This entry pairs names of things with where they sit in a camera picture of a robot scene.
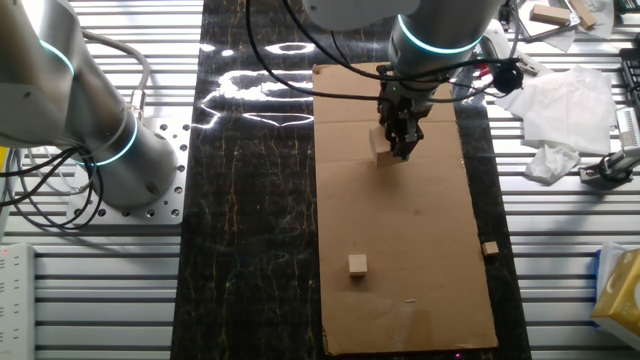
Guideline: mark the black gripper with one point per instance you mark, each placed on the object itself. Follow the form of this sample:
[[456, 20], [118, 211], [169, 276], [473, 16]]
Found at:
[[405, 107]]

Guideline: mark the large wooden block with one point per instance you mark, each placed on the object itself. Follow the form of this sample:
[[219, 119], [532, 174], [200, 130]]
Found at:
[[380, 155]]

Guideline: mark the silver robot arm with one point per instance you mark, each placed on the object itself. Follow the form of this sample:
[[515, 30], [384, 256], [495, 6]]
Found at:
[[50, 85]]

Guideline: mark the rectangular wooden block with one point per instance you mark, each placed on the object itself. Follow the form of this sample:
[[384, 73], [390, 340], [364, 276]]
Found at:
[[550, 15]]

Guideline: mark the brown cardboard sheet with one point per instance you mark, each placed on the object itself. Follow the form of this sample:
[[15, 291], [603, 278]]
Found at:
[[400, 225]]

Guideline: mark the red plastic clip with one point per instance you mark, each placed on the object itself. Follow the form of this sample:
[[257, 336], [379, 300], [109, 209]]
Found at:
[[482, 71]]

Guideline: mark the small wooden cube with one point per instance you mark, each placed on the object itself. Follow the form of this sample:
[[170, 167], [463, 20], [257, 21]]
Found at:
[[357, 265], [490, 248]]

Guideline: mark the silver metal clip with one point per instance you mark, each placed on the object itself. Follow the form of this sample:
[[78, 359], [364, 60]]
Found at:
[[526, 62], [530, 71]]

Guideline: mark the crumpled white tissue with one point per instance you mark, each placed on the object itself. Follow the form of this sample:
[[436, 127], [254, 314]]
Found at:
[[550, 162]]

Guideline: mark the black marble pattern mat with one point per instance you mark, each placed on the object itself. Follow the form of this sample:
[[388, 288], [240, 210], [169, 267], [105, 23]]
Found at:
[[250, 200]]

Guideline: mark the large flat white tissue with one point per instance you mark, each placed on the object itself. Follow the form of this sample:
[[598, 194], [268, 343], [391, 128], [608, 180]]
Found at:
[[565, 110]]

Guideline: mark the metal tray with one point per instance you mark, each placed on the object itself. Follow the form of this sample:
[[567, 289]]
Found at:
[[537, 31]]

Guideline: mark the long wooden bar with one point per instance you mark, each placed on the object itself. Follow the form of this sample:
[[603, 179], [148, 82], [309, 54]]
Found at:
[[584, 14]]

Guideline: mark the white tissue sheet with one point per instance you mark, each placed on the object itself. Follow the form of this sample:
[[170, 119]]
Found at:
[[602, 20]]

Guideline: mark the black keyboard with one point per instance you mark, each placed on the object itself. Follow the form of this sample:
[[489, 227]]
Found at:
[[632, 75]]

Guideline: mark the yellow tissue box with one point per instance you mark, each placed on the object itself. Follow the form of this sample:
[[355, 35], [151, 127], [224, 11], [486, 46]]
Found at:
[[622, 300]]

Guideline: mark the white power strip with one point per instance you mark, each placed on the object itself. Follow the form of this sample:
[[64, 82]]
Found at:
[[17, 300]]

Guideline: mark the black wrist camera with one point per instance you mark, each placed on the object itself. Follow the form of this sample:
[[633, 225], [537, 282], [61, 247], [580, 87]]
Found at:
[[507, 79]]

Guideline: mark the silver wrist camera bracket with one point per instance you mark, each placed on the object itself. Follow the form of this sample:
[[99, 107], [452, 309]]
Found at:
[[495, 42]]

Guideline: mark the silver camera on stand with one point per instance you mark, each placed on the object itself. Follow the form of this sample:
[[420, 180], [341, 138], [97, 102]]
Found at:
[[627, 132]]

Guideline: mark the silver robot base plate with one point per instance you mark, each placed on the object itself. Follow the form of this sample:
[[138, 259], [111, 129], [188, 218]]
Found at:
[[170, 200]]

